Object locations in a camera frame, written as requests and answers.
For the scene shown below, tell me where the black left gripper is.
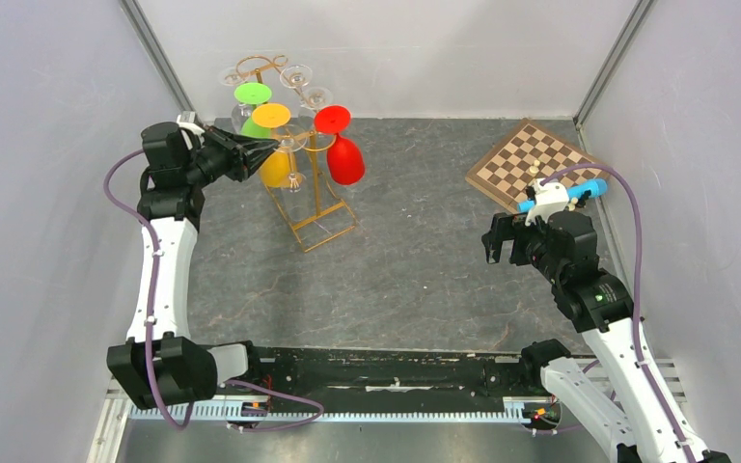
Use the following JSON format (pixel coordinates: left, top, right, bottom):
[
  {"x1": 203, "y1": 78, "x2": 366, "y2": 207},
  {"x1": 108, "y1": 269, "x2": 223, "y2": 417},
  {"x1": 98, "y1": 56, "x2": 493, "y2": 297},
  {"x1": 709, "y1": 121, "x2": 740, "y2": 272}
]
[{"x1": 183, "y1": 125, "x2": 280, "y2": 188}]

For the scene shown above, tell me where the clear wine glass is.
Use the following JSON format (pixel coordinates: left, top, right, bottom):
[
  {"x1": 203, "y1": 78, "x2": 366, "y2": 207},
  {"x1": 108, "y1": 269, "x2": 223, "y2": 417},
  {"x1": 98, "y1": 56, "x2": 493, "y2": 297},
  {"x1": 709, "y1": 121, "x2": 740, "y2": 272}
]
[
  {"x1": 274, "y1": 123, "x2": 308, "y2": 193},
  {"x1": 218, "y1": 66, "x2": 258, "y2": 133},
  {"x1": 280, "y1": 65, "x2": 313, "y2": 90},
  {"x1": 298, "y1": 86, "x2": 334, "y2": 117}
]

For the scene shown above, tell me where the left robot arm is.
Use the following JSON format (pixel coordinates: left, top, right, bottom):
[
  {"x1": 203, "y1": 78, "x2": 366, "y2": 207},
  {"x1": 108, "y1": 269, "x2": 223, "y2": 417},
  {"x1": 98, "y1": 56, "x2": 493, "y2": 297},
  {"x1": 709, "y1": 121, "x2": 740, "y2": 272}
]
[{"x1": 107, "y1": 122, "x2": 279, "y2": 410}]

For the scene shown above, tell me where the orange wine glass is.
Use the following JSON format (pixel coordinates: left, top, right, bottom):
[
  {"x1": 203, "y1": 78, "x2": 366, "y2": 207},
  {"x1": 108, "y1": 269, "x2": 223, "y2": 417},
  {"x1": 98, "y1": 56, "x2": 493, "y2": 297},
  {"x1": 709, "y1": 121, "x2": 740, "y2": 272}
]
[{"x1": 251, "y1": 102, "x2": 297, "y2": 189}]

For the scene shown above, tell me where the green wine glass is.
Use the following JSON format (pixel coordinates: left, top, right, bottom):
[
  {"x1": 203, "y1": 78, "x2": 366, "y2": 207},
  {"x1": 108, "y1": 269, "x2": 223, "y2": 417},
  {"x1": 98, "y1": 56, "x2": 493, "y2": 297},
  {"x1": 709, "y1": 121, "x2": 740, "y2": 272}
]
[{"x1": 231, "y1": 82, "x2": 272, "y2": 138}]

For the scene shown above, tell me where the red wine glass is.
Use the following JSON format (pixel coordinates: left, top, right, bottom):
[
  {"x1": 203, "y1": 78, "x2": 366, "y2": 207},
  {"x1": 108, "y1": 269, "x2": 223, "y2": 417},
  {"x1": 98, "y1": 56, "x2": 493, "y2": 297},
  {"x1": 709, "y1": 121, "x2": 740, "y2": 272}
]
[{"x1": 314, "y1": 105, "x2": 366, "y2": 186}]

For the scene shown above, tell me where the black chess piece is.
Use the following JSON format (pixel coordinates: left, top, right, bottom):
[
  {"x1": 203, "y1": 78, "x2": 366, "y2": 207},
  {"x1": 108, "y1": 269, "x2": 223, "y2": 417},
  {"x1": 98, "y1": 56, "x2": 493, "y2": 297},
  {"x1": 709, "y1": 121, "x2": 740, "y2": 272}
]
[{"x1": 575, "y1": 195, "x2": 589, "y2": 208}]

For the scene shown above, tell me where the wooden chessboard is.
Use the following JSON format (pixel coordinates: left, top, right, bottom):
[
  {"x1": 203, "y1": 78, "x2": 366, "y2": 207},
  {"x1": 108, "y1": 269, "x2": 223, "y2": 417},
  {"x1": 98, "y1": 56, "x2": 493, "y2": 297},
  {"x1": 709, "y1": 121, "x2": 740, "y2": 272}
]
[{"x1": 465, "y1": 119, "x2": 610, "y2": 215}]

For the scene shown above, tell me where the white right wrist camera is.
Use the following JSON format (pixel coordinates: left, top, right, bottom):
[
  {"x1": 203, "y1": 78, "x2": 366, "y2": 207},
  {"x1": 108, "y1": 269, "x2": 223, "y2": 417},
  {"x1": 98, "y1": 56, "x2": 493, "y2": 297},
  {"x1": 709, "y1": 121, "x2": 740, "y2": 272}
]
[{"x1": 525, "y1": 178, "x2": 570, "y2": 226}]

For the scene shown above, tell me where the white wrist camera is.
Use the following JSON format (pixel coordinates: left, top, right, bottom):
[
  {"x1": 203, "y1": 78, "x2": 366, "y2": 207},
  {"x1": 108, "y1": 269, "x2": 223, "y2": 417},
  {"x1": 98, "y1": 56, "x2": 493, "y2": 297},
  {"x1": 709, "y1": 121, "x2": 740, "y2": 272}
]
[
  {"x1": 525, "y1": 178, "x2": 570, "y2": 226},
  {"x1": 176, "y1": 111, "x2": 206, "y2": 137}
]

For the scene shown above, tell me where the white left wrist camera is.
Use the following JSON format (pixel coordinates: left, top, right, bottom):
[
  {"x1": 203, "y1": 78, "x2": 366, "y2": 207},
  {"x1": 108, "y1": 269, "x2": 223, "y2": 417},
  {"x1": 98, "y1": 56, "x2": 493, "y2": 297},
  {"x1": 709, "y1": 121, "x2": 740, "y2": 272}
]
[{"x1": 176, "y1": 111, "x2": 206, "y2": 137}]

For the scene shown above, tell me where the gold wire glass rack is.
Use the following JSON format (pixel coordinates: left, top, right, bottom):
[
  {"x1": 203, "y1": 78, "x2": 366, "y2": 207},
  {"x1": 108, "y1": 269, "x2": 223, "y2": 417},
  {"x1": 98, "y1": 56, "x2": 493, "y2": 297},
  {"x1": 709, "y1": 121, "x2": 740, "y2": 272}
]
[{"x1": 221, "y1": 55, "x2": 357, "y2": 253}]

